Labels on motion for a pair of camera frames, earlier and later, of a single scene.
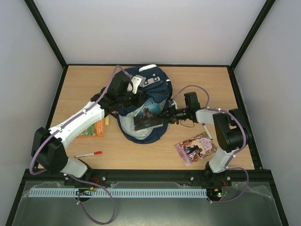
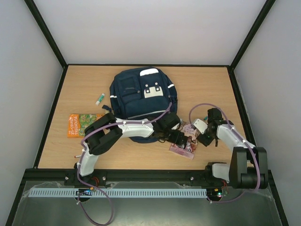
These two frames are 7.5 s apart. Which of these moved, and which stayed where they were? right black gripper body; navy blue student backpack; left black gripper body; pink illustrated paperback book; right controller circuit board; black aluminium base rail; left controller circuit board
Moved: right black gripper body; left black gripper body; pink illustrated paperback book; navy blue student backpack
Stayed: right controller circuit board; left controller circuit board; black aluminium base rail
